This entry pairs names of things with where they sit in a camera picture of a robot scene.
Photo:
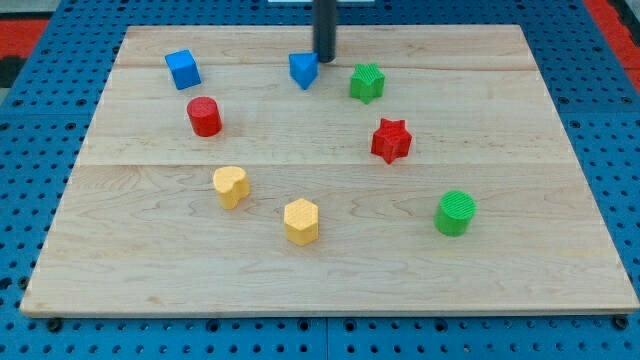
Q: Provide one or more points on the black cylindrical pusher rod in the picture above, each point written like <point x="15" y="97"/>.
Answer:
<point x="324" y="27"/>

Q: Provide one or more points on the green star block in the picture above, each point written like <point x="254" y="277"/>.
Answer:
<point x="367" y="82"/>

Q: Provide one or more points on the red star block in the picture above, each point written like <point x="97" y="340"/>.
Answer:
<point x="391" y="140"/>

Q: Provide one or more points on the blue triangle block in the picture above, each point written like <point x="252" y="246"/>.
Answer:
<point x="303" y="68"/>

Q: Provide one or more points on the blue cube block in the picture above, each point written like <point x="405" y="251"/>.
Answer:
<point x="183" y="69"/>

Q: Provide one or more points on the red cylinder block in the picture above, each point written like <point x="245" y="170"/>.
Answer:
<point x="204" y="116"/>

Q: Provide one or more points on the light wooden board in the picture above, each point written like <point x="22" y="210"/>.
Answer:
<point x="140" y="231"/>

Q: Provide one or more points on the yellow heart block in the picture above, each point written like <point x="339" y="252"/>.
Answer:
<point x="231" y="184"/>

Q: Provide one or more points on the yellow hexagon block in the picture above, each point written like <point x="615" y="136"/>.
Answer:
<point x="301" y="221"/>

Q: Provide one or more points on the green cylinder block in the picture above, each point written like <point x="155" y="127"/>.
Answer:
<point x="455" y="211"/>

